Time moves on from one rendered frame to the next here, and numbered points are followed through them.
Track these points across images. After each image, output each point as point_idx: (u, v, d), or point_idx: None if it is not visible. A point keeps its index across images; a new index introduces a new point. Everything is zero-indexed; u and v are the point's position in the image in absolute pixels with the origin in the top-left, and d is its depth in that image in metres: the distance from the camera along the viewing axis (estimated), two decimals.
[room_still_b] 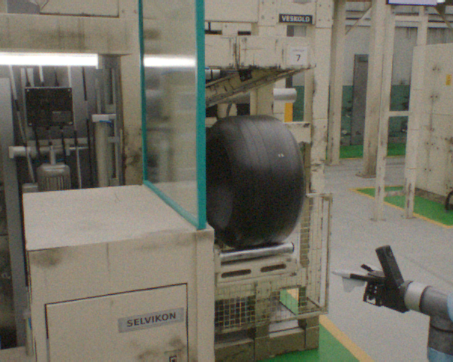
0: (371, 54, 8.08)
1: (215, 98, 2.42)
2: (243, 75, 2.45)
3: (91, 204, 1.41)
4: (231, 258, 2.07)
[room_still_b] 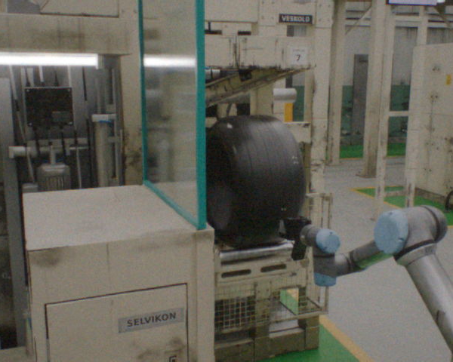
0: (371, 54, 8.08)
1: (215, 98, 2.42)
2: (243, 75, 2.45)
3: (91, 204, 1.41)
4: None
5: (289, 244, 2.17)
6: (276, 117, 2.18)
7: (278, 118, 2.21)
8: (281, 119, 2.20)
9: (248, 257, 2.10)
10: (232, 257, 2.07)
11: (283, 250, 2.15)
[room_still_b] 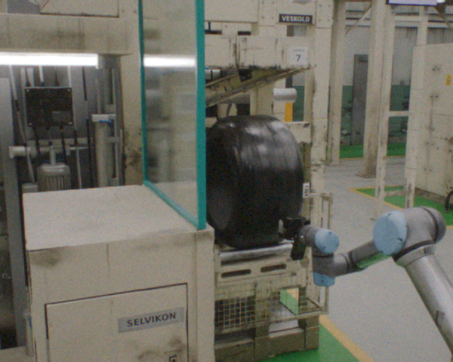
0: (371, 54, 8.08)
1: (215, 98, 2.42)
2: (243, 75, 2.45)
3: (91, 204, 1.41)
4: None
5: (287, 242, 2.18)
6: (304, 197, 2.02)
7: (307, 193, 2.03)
8: (309, 196, 2.03)
9: (248, 253, 2.09)
10: (231, 252, 2.07)
11: (282, 245, 2.16)
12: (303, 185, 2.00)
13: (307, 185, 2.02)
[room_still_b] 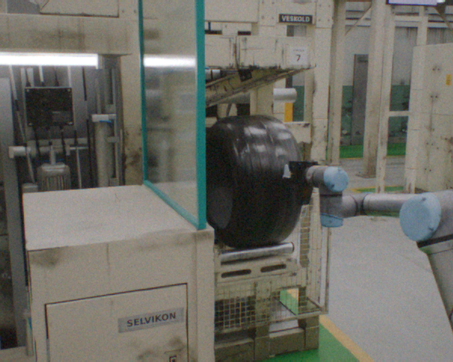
0: (371, 54, 8.08)
1: (215, 98, 2.42)
2: (243, 75, 2.45)
3: (91, 204, 1.41)
4: (229, 249, 2.09)
5: (290, 250, 2.17)
6: (300, 218, 2.05)
7: (304, 213, 2.06)
8: (305, 216, 2.07)
9: None
10: (230, 260, 2.09)
11: (281, 253, 2.17)
12: (302, 208, 2.03)
13: (306, 207, 2.05)
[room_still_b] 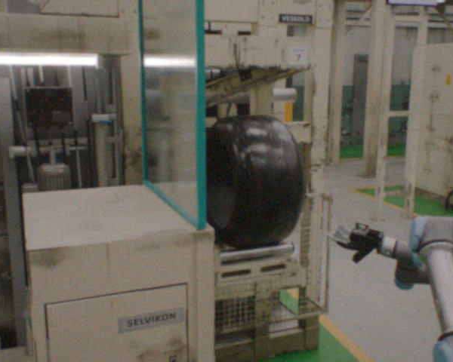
0: (371, 54, 8.08)
1: (215, 98, 2.42)
2: (243, 75, 2.45)
3: (91, 204, 1.41)
4: None
5: (288, 242, 2.18)
6: (297, 225, 2.08)
7: (300, 219, 2.09)
8: (300, 221, 2.10)
9: (248, 254, 2.10)
10: (232, 253, 2.07)
11: (282, 246, 2.15)
12: (300, 216, 2.05)
13: (302, 214, 2.07)
